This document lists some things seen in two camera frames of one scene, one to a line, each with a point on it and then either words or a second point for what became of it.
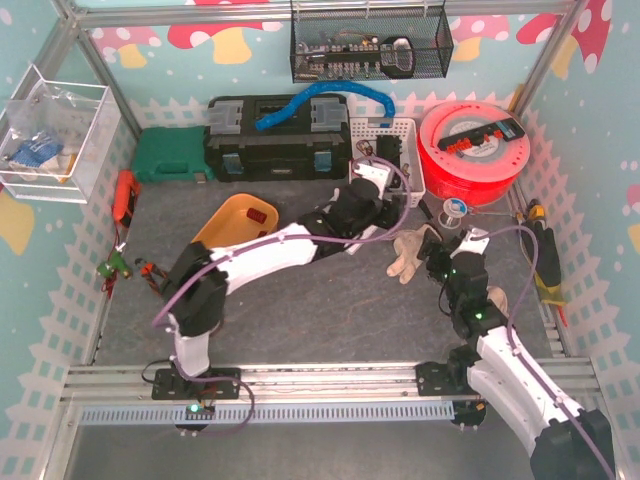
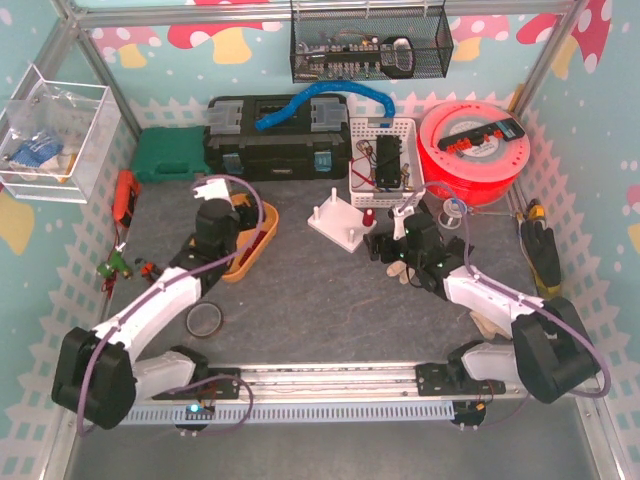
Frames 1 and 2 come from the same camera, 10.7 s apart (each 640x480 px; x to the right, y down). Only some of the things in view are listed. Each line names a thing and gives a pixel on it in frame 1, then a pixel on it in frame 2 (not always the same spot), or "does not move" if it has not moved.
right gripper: x=435 y=250 -> x=379 y=245
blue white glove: x=36 y=152 does not move
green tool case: x=170 y=154 does not move
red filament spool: x=479 y=175 does not move
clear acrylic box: x=57 y=138 does not move
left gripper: x=388 y=163 -> x=247 y=211
